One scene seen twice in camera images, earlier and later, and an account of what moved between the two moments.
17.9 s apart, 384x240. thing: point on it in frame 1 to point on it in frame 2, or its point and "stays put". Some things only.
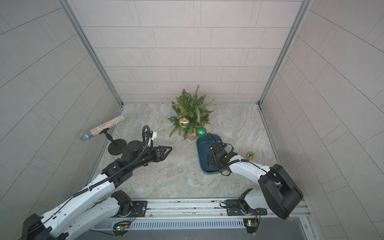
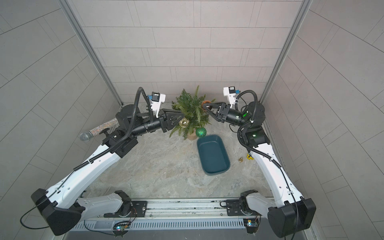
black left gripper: x=161 y=157 to x=164 y=121
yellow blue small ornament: x=251 y=155 stays put
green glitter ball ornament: x=201 y=132 stays put
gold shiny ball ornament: x=184 y=122 stays put
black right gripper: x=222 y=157 to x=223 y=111
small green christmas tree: x=193 y=108 stays put
